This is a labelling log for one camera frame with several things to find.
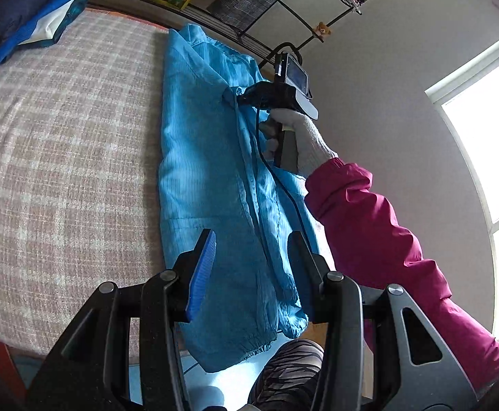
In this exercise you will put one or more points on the white garment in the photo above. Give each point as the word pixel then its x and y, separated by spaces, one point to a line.
pixel 56 21

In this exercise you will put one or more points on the small teddy bear charm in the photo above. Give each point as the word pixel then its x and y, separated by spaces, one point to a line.
pixel 320 31

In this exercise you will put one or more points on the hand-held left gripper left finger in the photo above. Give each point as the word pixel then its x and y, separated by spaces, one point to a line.
pixel 200 274

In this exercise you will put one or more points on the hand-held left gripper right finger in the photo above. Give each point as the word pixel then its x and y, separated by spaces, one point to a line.
pixel 305 274

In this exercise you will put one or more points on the light blue striped garment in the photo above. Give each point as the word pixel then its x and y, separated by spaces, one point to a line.
pixel 215 171

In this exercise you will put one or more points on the pink plaid bed blanket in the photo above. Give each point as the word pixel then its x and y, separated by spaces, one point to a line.
pixel 61 158

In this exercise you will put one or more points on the royal blue garment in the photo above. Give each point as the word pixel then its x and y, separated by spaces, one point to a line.
pixel 18 43

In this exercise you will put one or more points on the person's right hand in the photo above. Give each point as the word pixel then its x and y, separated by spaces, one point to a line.
pixel 309 141

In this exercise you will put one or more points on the teal garment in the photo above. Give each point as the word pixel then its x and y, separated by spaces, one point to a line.
pixel 76 13

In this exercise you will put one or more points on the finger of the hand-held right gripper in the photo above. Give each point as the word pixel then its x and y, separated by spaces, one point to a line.
pixel 249 94

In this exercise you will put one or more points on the window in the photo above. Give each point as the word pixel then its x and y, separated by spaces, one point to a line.
pixel 489 137

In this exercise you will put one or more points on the person's striped trouser leg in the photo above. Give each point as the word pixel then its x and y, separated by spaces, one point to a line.
pixel 283 376

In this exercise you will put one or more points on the black metal clothes rack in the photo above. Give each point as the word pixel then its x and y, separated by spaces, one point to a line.
pixel 285 44

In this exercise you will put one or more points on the person's right forearm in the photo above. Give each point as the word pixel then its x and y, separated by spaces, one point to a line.
pixel 382 231

